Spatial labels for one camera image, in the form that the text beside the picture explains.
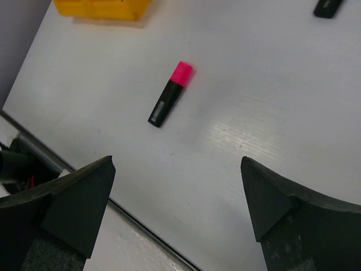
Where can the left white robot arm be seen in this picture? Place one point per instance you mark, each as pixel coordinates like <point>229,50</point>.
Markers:
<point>16,164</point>

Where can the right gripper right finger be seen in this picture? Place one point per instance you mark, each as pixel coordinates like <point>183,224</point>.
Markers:
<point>297,227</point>

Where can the pink highlighter marker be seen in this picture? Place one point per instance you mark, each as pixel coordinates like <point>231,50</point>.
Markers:
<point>178,81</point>

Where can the yellow four-compartment plastic bin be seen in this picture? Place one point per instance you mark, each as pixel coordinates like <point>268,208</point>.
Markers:
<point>129,10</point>

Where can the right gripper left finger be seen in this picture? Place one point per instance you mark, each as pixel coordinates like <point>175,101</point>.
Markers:
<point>54,226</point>

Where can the metal base rail plate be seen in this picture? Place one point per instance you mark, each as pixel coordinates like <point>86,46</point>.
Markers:
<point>122,242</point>

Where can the blue highlighter marker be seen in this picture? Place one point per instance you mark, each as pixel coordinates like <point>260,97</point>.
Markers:
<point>327,9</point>

